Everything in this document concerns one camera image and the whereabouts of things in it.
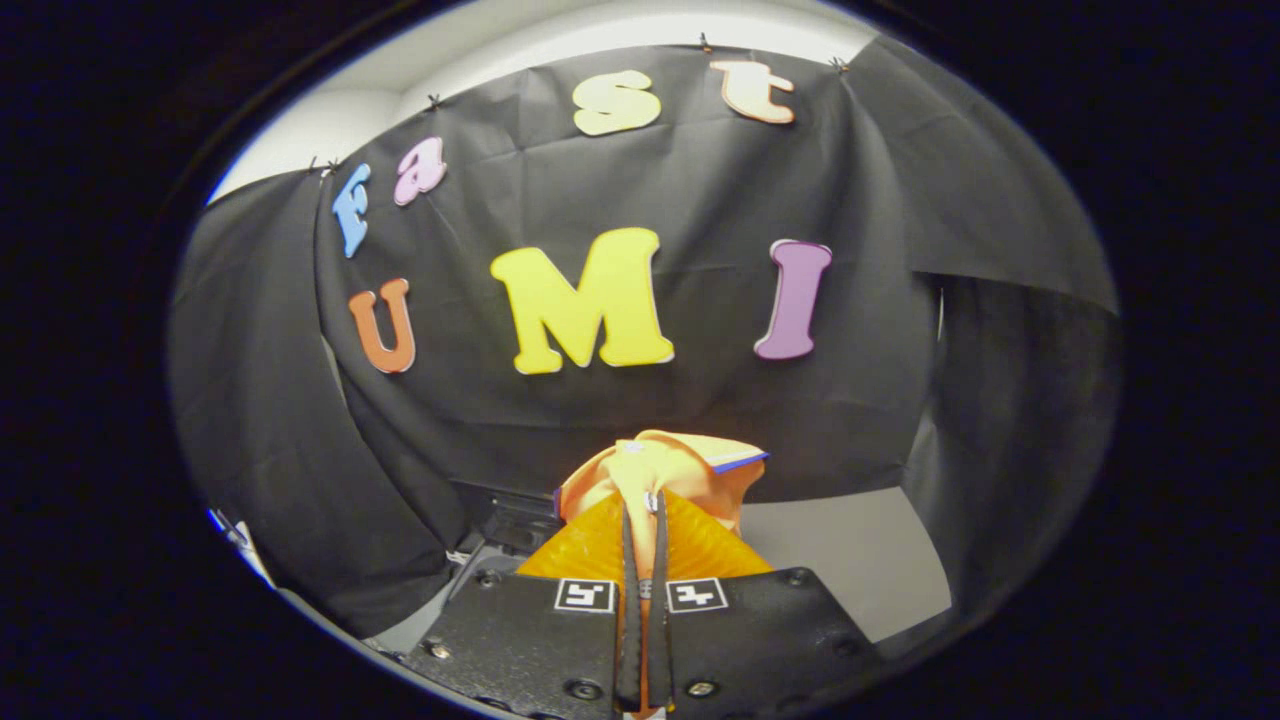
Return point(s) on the orange garment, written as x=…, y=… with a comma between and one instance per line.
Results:
x=690, y=475

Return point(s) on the dark washing machine lid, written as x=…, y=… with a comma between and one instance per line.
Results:
x=500, y=515

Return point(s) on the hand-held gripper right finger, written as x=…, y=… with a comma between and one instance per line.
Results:
x=658, y=640

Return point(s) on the black backdrop cloth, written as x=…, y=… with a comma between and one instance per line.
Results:
x=640, y=400

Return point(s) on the beige cabinet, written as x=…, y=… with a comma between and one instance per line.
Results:
x=850, y=560

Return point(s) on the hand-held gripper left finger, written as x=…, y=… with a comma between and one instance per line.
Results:
x=628, y=640

